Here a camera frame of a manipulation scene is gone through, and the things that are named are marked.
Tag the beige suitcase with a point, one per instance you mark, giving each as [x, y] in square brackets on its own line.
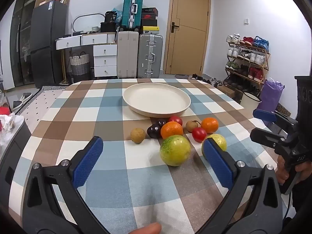
[128, 53]

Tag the brown longan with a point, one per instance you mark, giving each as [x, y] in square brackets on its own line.
[137, 135]
[191, 126]

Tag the flat cardboard box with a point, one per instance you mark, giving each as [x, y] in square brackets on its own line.
[226, 92]

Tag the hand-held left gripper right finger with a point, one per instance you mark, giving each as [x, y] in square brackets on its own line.
[217, 160]

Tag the white desk with drawers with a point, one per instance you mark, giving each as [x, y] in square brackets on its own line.
[93, 39]

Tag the rows of shoes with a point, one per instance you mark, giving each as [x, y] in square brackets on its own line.
[246, 56]

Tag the orange mandarin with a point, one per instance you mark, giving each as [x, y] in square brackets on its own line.
[209, 124]
[171, 129]

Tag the black storage box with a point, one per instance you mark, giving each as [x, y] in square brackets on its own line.
[108, 26]

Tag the grey slipper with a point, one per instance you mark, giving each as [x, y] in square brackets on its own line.
[17, 105]
[25, 95]

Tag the silver suitcase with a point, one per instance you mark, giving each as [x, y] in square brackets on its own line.
[150, 53]

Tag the checkered tablecloth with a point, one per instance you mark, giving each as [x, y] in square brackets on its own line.
[109, 117]

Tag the dark cherry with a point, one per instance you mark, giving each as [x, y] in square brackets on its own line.
[161, 122]
[153, 131]

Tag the person's right hand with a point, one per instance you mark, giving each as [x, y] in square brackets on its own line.
[282, 173]

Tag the green speckled yellow citrus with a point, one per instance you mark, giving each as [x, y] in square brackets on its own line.
[175, 151]

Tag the purple bag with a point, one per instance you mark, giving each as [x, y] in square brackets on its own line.
[270, 95]

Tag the cream round plate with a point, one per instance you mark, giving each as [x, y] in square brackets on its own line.
[156, 97]

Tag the red tomato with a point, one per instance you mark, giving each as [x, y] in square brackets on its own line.
[176, 120]
[199, 134]

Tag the black shoe box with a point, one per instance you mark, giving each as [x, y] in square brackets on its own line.
[150, 10]

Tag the wooden door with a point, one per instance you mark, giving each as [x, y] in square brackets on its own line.
[187, 41]

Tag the teal suitcase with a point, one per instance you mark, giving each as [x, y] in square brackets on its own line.
[129, 9]

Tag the pale yellow citrus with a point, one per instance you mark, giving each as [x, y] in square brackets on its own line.
[219, 140]

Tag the dotted rug with striped border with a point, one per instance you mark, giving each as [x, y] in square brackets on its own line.
[41, 102]

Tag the white drawer chest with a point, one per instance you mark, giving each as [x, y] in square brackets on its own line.
[105, 61]

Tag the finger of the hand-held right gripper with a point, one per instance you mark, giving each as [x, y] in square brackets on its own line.
[264, 115]
[265, 136]

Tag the patterned doormat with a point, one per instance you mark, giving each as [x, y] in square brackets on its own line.
[284, 110]

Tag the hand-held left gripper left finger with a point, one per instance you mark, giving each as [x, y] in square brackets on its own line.
[89, 162]

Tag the blue plastic bag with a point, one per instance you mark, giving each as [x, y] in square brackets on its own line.
[118, 14]

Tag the woven laundry basket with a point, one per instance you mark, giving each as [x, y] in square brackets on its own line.
[79, 64]

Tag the dark glass door cabinet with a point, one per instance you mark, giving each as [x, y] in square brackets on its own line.
[22, 41]

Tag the crumpled white plastic bag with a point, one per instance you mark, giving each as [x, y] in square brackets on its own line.
[9, 126]

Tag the white bucket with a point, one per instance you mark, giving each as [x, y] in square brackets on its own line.
[248, 101]

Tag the person's left hand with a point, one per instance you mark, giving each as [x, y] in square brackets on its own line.
[148, 229]

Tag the black refrigerator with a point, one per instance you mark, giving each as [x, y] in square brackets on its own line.
[46, 41]

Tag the pile of floor shoes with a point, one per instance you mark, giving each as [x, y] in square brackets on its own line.
[207, 80]

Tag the wooden shoe rack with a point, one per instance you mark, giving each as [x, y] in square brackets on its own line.
[267, 53]

